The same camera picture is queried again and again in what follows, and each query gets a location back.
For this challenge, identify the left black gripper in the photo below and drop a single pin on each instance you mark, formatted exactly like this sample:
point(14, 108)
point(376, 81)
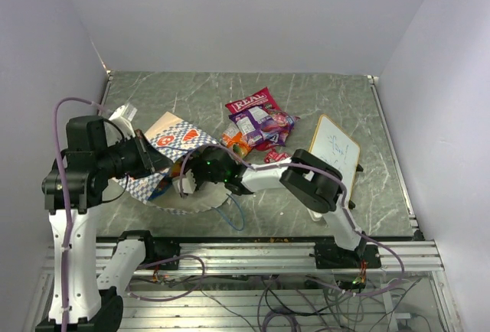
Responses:
point(153, 158)

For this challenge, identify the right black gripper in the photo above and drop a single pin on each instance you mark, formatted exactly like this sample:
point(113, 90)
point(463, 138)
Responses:
point(193, 164)

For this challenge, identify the blue snack bag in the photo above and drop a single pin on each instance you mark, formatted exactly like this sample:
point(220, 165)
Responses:
point(165, 182)

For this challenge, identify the checkered paper bag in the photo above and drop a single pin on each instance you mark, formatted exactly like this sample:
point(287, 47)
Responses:
point(174, 137)

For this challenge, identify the orange snack packet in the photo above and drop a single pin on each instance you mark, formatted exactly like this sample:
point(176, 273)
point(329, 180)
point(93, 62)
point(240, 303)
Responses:
point(233, 139)

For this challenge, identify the small red snack packet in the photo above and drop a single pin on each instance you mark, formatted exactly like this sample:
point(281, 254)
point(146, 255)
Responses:
point(274, 156)

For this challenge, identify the purple snack packet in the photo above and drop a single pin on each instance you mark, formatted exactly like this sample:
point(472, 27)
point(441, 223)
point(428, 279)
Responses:
point(256, 124)

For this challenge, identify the small colourful candy packet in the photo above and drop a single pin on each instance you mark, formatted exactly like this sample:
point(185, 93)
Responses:
point(286, 123)

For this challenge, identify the pink snack bag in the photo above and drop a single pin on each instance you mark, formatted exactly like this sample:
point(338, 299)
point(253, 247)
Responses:
point(259, 98)

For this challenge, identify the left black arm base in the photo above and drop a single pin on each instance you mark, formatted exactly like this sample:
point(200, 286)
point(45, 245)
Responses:
point(161, 253)

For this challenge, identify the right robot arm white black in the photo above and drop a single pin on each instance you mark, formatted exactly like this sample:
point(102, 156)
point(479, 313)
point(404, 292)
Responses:
point(316, 184)

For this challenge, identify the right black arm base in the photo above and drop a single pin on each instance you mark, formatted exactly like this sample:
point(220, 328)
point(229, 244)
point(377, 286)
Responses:
point(328, 255)

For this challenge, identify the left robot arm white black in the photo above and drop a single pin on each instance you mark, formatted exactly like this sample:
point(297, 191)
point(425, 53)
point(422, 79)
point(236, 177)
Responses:
point(97, 151)

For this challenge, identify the white whiteboard eraser marker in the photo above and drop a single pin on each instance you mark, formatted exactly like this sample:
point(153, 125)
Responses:
point(315, 216)

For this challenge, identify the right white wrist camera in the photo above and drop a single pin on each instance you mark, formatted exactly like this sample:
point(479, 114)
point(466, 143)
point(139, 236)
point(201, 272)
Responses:
point(185, 184)

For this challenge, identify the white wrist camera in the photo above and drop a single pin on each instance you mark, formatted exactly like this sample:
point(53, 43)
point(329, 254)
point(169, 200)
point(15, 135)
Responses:
point(123, 117)
point(185, 184)

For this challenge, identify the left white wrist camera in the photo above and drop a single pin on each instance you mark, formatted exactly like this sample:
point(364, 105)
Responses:
point(123, 117)

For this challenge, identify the small whiteboard yellow frame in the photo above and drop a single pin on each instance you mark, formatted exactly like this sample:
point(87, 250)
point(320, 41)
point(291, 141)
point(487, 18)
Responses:
point(336, 148)

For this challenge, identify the aluminium frame rail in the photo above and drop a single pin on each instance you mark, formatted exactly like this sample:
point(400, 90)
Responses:
point(288, 258)

